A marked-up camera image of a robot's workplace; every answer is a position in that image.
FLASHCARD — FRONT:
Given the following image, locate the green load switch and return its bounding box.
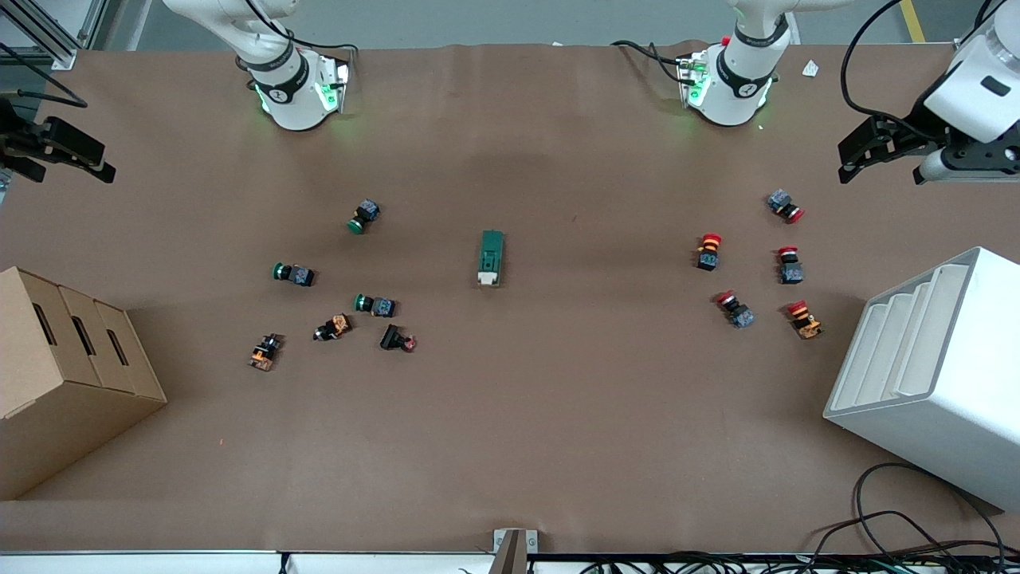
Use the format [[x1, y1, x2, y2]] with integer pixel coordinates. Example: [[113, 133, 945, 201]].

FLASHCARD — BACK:
[[477, 230, 506, 289]]

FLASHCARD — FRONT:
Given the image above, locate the red push button orange block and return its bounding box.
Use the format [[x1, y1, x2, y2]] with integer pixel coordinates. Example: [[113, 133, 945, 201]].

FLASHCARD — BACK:
[[786, 300, 824, 340]]

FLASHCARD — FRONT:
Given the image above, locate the brown cardboard box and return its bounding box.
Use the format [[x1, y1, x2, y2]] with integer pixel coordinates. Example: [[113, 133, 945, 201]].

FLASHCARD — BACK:
[[0, 266, 168, 501]]

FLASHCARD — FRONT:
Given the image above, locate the black push button orange block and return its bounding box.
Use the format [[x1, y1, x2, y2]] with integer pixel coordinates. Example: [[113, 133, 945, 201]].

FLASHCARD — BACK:
[[312, 313, 353, 343], [248, 333, 284, 372]]

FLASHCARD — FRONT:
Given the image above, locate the white stepped plastic rack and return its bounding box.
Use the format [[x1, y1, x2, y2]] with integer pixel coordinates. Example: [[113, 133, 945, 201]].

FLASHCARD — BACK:
[[823, 246, 1020, 513]]

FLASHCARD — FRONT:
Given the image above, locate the brown paper table cover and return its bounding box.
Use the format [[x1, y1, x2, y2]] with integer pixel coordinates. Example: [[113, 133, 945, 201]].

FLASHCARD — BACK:
[[0, 40, 1020, 555]]

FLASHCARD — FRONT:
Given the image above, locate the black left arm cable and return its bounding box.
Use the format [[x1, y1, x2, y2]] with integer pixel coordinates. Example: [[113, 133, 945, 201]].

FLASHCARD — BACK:
[[841, 0, 949, 144]]

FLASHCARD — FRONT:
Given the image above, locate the black arm base cable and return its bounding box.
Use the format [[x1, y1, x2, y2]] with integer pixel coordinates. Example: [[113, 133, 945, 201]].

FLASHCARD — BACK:
[[612, 38, 690, 85]]

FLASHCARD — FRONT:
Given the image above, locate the looping black cable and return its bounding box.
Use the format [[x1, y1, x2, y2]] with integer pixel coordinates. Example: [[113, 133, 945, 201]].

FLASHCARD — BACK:
[[809, 462, 1009, 571]]

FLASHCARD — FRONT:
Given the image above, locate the white table edge rail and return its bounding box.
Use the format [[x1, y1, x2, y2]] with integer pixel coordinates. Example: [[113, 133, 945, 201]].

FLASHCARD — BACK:
[[0, 548, 499, 574]]

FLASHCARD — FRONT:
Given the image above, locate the black cable bundle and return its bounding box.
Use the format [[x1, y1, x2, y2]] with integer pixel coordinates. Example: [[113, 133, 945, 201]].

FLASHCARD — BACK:
[[578, 548, 1020, 574]]

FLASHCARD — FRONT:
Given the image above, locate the grey metal table bracket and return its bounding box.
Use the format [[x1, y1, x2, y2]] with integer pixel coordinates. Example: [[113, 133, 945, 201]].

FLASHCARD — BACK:
[[492, 529, 539, 574]]

